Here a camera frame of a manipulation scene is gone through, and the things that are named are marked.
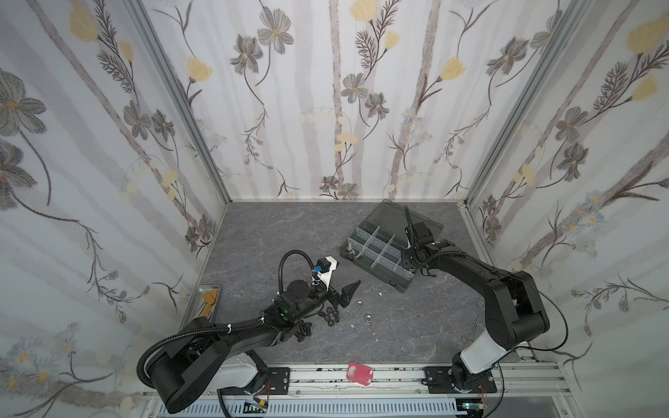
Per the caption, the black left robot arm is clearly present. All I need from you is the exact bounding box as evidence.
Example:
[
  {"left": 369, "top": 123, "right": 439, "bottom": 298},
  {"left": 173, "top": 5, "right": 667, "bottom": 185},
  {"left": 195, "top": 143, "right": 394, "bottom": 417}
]
[{"left": 136, "top": 249, "right": 362, "bottom": 414}]

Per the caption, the white ribbed cable duct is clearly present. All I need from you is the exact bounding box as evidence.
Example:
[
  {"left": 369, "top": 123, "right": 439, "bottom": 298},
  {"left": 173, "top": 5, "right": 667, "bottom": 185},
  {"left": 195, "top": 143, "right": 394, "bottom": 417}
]
[{"left": 155, "top": 399, "right": 469, "bottom": 418}]

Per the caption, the clear compartment organizer box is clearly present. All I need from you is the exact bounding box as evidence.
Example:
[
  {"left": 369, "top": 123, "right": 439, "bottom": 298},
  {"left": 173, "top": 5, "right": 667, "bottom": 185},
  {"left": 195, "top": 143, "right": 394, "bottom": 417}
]
[{"left": 340, "top": 200, "right": 416, "bottom": 294}]

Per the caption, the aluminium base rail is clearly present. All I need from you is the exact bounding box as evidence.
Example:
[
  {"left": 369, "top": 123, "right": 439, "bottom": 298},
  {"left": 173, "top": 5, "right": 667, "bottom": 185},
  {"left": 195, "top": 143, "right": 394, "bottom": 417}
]
[{"left": 267, "top": 362, "right": 571, "bottom": 398}]

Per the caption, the pile of silver nuts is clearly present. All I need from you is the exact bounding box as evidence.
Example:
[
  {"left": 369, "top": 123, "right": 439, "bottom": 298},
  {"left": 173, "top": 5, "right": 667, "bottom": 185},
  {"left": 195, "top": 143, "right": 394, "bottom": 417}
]
[{"left": 355, "top": 300, "right": 373, "bottom": 323}]

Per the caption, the metal tray with tools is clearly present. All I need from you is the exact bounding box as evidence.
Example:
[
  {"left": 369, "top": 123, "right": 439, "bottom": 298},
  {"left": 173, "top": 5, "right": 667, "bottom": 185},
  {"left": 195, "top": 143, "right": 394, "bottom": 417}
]
[{"left": 193, "top": 285, "right": 221, "bottom": 320}]

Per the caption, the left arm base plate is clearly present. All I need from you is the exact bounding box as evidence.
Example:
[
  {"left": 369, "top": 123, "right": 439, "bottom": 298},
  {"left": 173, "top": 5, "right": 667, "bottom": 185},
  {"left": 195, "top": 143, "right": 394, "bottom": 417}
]
[{"left": 245, "top": 367, "right": 291, "bottom": 396}]

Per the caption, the pink plastic card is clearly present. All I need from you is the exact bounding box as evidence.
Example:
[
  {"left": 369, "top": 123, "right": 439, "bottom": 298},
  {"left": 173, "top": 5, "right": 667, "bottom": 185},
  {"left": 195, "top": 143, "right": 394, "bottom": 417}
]
[{"left": 346, "top": 362, "right": 374, "bottom": 387}]

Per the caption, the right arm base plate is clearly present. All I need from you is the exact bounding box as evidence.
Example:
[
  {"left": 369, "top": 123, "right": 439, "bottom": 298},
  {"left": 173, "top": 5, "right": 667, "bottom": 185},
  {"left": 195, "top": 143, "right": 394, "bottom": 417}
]
[{"left": 423, "top": 365, "right": 498, "bottom": 395}]

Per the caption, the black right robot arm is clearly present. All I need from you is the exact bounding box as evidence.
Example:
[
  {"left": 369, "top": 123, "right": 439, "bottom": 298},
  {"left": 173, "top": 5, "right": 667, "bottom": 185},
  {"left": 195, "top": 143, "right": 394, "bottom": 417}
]
[{"left": 402, "top": 207, "right": 559, "bottom": 380}]

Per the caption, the pile of black screws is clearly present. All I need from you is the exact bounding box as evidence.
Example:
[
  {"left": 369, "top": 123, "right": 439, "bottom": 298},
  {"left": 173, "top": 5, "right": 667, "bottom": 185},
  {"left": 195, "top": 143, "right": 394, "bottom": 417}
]
[{"left": 294, "top": 322, "right": 312, "bottom": 342}]

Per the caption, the pile of black nuts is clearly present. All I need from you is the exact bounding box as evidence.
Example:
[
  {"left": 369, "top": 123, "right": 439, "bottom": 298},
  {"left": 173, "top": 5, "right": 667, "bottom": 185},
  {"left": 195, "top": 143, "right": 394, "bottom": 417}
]
[{"left": 318, "top": 307, "right": 340, "bottom": 327}]

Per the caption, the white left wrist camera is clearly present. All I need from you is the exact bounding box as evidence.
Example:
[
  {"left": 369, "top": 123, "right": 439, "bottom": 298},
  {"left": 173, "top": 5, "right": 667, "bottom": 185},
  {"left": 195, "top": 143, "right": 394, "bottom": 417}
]
[{"left": 312, "top": 256, "right": 338, "bottom": 290}]

